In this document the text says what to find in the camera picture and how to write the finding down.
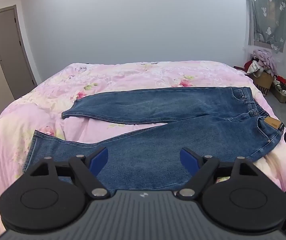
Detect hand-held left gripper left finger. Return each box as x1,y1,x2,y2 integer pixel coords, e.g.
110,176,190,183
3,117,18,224
29,147,109,199

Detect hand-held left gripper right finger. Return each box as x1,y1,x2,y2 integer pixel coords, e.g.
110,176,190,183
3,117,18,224
180,148,259,201

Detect blue denim pants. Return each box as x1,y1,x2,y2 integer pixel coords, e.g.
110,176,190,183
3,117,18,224
23,87,285,191

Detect brown cardboard box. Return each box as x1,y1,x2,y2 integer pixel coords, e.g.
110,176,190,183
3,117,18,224
252,70,275,96

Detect pink floral bed blanket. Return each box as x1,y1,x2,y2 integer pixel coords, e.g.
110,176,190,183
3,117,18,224
0,60,286,238

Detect pile of clothes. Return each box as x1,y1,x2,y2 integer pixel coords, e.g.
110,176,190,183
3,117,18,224
244,48,280,77

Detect grey printed curtain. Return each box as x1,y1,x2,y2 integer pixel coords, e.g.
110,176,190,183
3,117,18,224
243,0,286,53

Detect grey door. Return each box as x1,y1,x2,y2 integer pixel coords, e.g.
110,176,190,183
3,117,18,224
0,4,38,100

